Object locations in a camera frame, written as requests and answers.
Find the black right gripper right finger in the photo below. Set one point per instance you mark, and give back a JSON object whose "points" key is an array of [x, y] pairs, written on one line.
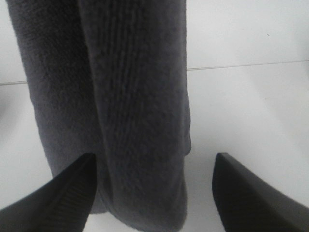
{"points": [[246, 203]]}

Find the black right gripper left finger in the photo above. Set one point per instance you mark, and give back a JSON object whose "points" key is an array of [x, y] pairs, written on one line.
{"points": [[61, 205]]}

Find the dark grey towel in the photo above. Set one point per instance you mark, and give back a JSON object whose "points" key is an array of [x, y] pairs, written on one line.
{"points": [[109, 77]]}

